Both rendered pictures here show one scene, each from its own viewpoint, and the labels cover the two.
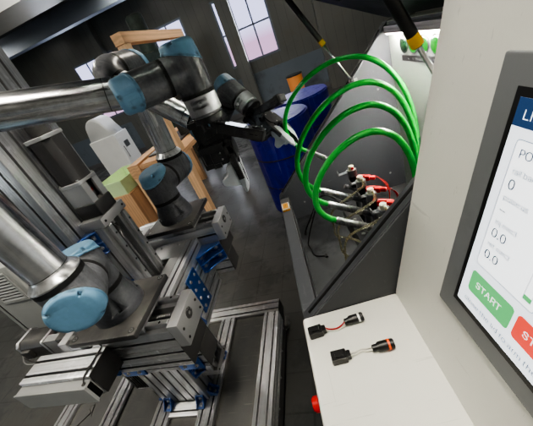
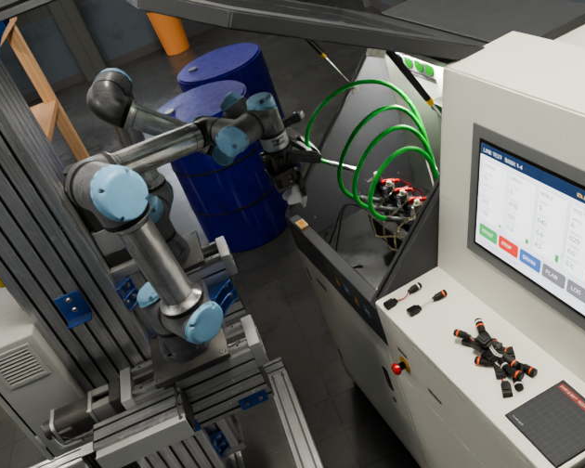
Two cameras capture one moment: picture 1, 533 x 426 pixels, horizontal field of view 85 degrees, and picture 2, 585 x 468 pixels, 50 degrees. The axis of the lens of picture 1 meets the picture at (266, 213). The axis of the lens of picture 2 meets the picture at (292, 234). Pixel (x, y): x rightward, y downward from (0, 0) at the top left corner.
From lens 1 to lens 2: 1.20 m
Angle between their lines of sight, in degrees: 18
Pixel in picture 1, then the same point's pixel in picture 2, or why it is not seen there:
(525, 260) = (496, 209)
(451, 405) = (484, 308)
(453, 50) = (451, 112)
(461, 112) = (460, 143)
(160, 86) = (257, 133)
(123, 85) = (237, 136)
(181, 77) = (269, 123)
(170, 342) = (249, 364)
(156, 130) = not seen: hidden behind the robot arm
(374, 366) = (436, 308)
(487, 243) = (482, 207)
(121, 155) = not seen: outside the picture
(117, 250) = not seen: hidden behind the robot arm
